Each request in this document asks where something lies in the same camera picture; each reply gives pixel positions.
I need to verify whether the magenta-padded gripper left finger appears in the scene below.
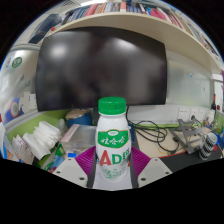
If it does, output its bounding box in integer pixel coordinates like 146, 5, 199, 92
52, 145, 98, 189

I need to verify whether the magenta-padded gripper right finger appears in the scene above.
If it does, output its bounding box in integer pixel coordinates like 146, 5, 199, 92
129, 145, 174, 189

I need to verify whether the white drink bottle green cap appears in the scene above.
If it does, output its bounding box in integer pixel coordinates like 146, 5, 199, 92
95, 96, 133, 184

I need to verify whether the white paper sheet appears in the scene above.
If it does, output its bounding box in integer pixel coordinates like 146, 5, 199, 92
92, 163, 134, 192

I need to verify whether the clear plastic box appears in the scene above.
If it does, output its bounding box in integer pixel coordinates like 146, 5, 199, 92
61, 123, 98, 154

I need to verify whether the black desk mat red edge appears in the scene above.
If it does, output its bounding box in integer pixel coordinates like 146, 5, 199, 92
159, 144, 224, 174

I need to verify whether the white tissue stack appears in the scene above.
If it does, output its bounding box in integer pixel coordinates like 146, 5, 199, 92
21, 120, 63, 161

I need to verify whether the grey metal laptop stand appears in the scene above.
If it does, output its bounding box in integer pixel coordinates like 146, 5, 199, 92
173, 118, 206, 155

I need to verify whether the black computer monitor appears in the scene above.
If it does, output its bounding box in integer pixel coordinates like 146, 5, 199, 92
34, 26, 168, 113

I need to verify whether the black cable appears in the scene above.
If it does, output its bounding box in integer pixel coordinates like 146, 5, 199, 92
125, 106, 183, 156

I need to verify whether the white wall outlet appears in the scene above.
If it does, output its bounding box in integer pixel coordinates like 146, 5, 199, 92
191, 108, 201, 121
178, 108, 191, 121

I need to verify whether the green round wall sticker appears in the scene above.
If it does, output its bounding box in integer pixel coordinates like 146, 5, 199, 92
11, 56, 24, 69

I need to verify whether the wall shelf with books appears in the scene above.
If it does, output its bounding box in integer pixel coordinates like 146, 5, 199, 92
28, 0, 224, 73

